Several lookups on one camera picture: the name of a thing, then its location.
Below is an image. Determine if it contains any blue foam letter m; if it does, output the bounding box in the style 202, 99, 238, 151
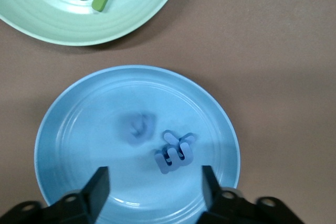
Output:
154, 140, 194, 175

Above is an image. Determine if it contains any blue plate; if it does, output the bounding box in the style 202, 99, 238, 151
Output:
34, 64, 241, 224

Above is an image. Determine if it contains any light green plate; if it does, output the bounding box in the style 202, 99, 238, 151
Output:
0, 0, 186, 47

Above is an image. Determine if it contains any brown table cover sheet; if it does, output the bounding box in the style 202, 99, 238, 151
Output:
0, 0, 336, 224

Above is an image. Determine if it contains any blue foam capital letter G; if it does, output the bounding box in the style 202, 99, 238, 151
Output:
122, 111, 158, 146

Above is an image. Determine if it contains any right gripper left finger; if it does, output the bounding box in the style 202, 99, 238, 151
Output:
1, 166, 110, 224

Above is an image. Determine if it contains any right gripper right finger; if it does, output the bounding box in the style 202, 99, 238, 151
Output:
201, 165, 305, 224

